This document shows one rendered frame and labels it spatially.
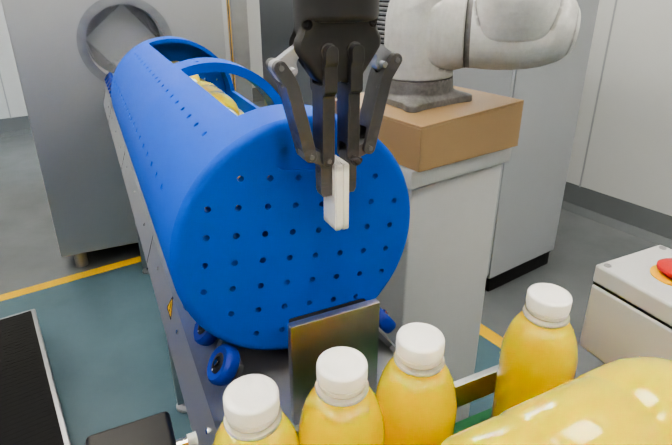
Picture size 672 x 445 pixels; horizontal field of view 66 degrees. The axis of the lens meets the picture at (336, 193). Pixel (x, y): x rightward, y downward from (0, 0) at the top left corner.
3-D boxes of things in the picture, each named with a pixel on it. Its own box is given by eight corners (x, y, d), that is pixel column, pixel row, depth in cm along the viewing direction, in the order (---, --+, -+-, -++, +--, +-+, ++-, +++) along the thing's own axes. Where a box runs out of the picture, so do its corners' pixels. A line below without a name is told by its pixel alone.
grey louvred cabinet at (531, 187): (322, 155, 430) (320, -35, 374) (551, 263, 267) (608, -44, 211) (265, 167, 402) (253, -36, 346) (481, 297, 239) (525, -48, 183)
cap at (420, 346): (434, 373, 40) (436, 355, 39) (388, 357, 41) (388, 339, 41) (450, 344, 43) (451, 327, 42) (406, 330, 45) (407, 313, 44)
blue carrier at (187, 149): (224, 149, 141) (231, 41, 132) (392, 333, 68) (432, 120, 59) (111, 149, 128) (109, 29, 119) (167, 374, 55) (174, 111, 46)
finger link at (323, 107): (341, 45, 44) (326, 45, 44) (338, 168, 48) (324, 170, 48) (322, 40, 47) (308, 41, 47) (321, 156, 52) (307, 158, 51)
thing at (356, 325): (366, 381, 60) (369, 290, 55) (376, 395, 58) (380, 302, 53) (286, 409, 56) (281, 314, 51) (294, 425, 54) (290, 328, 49)
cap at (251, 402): (290, 403, 37) (290, 383, 36) (253, 440, 34) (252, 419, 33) (250, 381, 39) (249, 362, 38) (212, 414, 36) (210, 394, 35)
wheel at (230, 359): (235, 339, 60) (221, 334, 59) (246, 363, 56) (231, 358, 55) (214, 370, 60) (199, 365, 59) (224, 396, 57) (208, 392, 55)
